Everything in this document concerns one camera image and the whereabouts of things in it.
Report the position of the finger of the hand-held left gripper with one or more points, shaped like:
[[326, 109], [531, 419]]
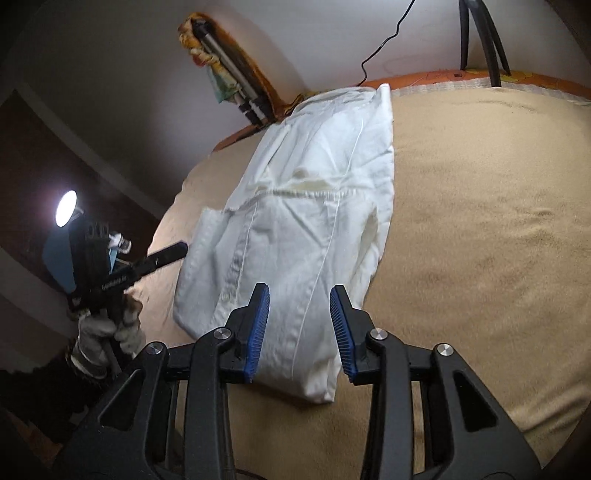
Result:
[[161, 258]]

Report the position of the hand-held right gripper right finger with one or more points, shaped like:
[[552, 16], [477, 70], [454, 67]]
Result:
[[344, 327]]

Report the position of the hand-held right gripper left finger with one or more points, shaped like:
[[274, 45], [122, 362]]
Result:
[[258, 323]]

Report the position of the white shirt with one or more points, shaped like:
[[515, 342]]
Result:
[[300, 184]]

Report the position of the person's left forearm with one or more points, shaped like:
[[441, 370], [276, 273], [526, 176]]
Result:
[[51, 397]]

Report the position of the person's left hand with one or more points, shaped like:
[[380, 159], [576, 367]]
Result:
[[92, 333]]

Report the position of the light blue board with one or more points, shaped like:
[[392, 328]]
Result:
[[57, 263]]

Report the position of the white clip lamp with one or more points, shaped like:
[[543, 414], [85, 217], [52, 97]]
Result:
[[66, 208]]

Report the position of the beige blanket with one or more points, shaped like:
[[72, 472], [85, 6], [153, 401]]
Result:
[[461, 230]]

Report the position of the colourful patterned cloth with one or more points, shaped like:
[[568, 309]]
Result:
[[221, 87]]

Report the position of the tripod draped with colourful cloth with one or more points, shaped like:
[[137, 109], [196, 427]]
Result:
[[258, 74]]

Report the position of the folded silver tripod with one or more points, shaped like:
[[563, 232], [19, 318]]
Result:
[[221, 50]]

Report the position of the black tripod legs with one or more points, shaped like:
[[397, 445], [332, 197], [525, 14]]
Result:
[[463, 37]]

